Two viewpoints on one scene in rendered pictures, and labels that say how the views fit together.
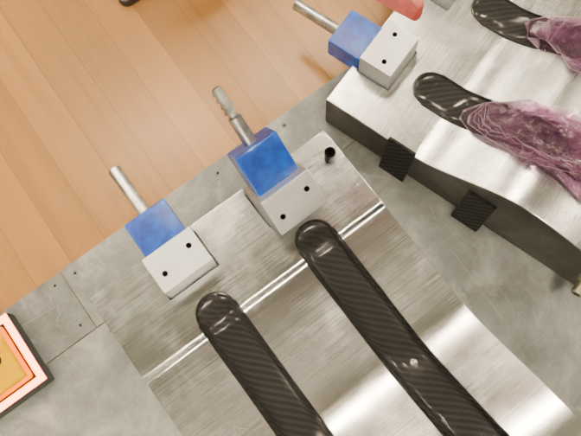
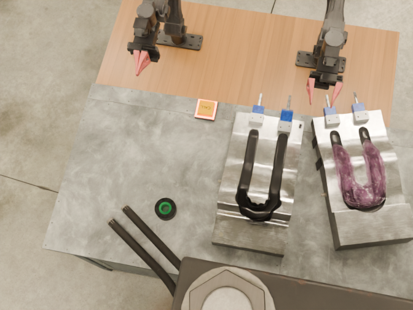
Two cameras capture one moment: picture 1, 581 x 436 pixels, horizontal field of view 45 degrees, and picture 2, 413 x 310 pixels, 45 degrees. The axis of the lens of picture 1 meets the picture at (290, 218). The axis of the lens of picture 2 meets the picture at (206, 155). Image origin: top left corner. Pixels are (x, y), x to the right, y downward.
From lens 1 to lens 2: 129 cm
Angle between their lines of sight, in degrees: 16
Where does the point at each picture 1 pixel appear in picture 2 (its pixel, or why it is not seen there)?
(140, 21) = (295, 71)
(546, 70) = (358, 150)
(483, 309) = (302, 184)
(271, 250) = (273, 132)
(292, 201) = (284, 125)
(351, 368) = (267, 163)
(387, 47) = (332, 118)
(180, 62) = (294, 86)
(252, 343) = (254, 144)
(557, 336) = (311, 202)
